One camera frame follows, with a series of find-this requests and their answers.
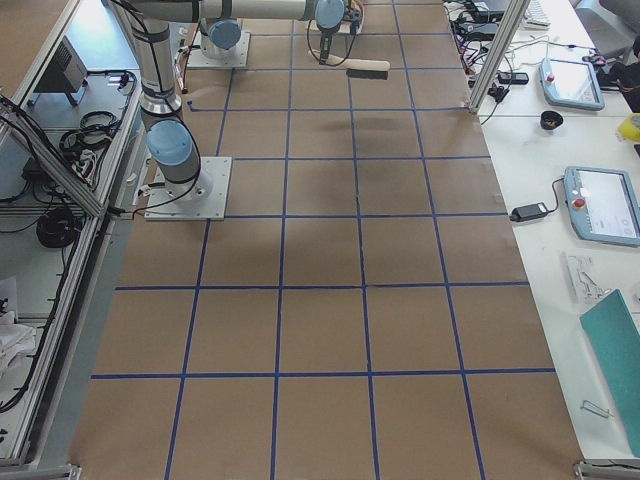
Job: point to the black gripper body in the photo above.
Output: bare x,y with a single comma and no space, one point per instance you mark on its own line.
326,38

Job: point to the beige hand brush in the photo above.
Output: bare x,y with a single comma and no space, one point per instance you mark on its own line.
361,68

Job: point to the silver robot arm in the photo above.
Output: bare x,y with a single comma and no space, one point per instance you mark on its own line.
169,140
221,34

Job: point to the upper teach pendant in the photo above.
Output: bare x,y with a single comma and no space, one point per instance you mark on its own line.
571,84

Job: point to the teach pendant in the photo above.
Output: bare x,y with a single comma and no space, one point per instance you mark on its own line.
571,84
602,205

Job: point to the grey control box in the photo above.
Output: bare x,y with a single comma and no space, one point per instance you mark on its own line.
65,73

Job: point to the black power adapter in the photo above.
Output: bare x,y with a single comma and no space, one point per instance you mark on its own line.
529,212

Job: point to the lower teach pendant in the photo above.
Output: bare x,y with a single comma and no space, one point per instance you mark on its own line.
602,205

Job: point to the yellow tape roll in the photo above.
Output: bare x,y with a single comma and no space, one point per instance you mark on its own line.
629,128

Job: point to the teal board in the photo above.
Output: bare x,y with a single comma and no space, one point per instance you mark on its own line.
614,338

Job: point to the crumpled white cloth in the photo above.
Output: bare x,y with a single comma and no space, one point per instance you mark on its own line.
17,340

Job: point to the metal allen key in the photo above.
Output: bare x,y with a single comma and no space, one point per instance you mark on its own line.
596,409

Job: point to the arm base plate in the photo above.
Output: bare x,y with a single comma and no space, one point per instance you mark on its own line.
206,55
207,200

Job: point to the aluminium frame post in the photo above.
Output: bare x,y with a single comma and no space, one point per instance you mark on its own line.
506,30

